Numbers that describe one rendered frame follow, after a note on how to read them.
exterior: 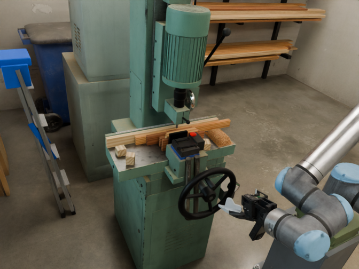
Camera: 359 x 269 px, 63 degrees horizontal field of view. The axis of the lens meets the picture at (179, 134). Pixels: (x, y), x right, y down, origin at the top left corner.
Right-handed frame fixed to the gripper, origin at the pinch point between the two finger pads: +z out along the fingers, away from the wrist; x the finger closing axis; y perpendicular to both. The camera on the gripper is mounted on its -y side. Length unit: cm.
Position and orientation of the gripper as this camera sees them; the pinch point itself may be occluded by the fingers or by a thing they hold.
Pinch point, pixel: (234, 200)
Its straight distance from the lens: 116.5
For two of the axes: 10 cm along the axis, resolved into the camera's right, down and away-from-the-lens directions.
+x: -8.9, 1.8, -4.2
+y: -0.7, -9.6, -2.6
